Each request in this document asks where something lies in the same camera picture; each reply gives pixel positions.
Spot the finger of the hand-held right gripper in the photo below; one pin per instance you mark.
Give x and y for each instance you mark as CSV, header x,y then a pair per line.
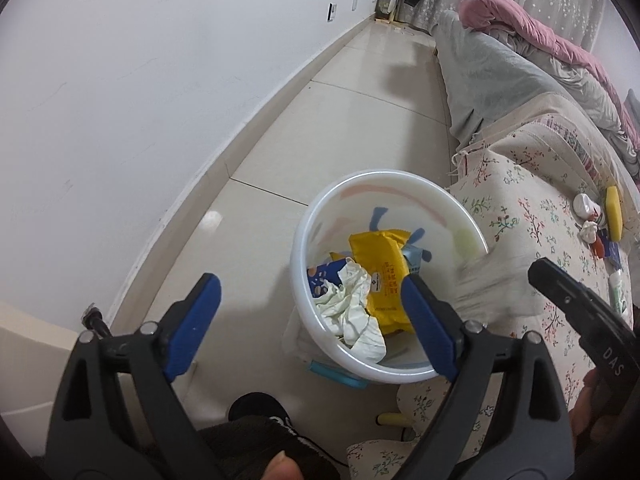
x,y
560,285

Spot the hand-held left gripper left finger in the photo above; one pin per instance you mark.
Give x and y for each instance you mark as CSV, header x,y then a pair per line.
x,y
192,330

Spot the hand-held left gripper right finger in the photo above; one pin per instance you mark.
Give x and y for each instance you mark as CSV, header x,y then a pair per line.
x,y
430,330

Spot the white bottle with green label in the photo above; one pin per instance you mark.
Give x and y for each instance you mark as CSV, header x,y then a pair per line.
x,y
619,292

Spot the light blue milk carton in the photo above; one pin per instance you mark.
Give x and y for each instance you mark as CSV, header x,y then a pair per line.
x,y
415,257

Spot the yellow wipes packet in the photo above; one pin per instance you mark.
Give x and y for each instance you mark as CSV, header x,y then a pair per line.
x,y
380,270

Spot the white paper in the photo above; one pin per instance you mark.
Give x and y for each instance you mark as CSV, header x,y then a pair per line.
x,y
350,310

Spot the small white container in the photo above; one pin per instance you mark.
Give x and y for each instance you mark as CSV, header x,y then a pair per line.
x,y
584,206

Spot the yellow sponge block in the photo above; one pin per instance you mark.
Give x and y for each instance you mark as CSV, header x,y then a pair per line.
x,y
614,212

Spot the blue snack box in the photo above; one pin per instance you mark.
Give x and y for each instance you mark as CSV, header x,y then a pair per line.
x,y
322,277

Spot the white plastic trash bin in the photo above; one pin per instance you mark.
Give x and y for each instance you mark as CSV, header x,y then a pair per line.
x,y
320,240

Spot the person's right hand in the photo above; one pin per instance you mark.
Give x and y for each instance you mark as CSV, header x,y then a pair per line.
x,y
590,410

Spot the person's left hand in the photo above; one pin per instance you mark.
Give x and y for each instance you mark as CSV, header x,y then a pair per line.
x,y
282,467

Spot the small yellow object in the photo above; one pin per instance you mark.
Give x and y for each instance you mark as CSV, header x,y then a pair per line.
x,y
390,418

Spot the black shoe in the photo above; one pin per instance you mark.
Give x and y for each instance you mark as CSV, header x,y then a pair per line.
x,y
255,407

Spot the light blue plastic piece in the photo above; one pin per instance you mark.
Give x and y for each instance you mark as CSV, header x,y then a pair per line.
x,y
340,375

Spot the beige cabinet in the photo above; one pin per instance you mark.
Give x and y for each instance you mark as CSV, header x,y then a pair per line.
x,y
35,350

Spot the grey bed sheet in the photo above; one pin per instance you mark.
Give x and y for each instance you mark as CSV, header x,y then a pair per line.
x,y
480,75

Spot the pink and beige quilt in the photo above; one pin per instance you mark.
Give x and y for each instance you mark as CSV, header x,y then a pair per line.
x,y
530,25

